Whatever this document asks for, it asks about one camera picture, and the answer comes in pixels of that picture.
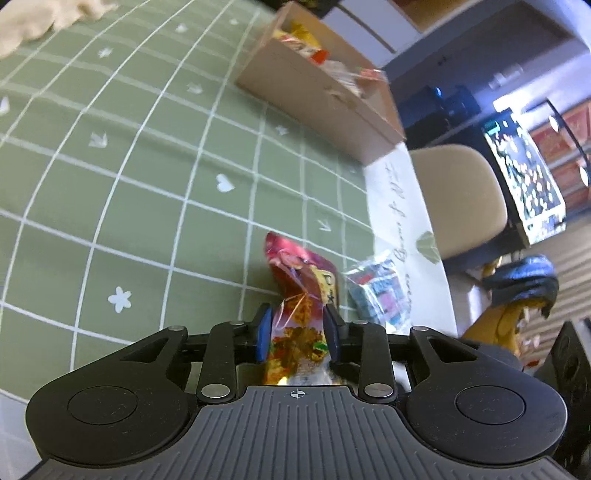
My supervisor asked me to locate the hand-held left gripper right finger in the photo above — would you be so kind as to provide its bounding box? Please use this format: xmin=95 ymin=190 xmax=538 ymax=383
xmin=323 ymin=305 xmax=481 ymax=403

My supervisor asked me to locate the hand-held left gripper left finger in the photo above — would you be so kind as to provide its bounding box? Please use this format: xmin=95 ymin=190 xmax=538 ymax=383
xmin=119 ymin=302 xmax=274 ymax=403

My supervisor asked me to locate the red yellow snack packet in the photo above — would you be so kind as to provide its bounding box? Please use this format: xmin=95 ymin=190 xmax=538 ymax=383
xmin=263 ymin=231 xmax=340 ymax=386

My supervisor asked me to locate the brown cardboard box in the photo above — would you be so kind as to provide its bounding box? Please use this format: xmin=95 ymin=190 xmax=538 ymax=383
xmin=235 ymin=1 xmax=407 ymax=167

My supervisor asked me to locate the blue snack packet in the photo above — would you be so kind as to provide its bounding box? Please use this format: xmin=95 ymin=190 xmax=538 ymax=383
xmin=344 ymin=250 xmax=414 ymax=334

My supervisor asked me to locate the yellow stool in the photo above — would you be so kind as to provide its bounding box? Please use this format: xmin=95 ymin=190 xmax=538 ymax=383
xmin=459 ymin=256 xmax=529 ymax=358

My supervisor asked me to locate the dark blue cloth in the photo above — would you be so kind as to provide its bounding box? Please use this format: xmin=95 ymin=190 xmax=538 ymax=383
xmin=480 ymin=254 xmax=560 ymax=320

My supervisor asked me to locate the green checkered tablecloth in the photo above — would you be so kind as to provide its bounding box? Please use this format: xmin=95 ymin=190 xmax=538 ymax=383
xmin=0 ymin=0 xmax=460 ymax=418

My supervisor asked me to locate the beige chair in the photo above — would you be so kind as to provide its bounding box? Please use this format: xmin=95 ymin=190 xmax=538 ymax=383
xmin=409 ymin=144 xmax=509 ymax=268

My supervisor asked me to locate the dark printed board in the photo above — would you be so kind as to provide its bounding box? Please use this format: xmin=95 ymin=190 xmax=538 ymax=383
xmin=481 ymin=107 xmax=568 ymax=246

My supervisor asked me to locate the clear wrapped snack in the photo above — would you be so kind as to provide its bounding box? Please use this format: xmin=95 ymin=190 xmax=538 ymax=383
xmin=321 ymin=58 xmax=389 ymax=100

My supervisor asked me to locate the white crumpled bag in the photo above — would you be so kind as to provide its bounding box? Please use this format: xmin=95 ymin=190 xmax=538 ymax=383
xmin=0 ymin=0 xmax=118 ymax=58

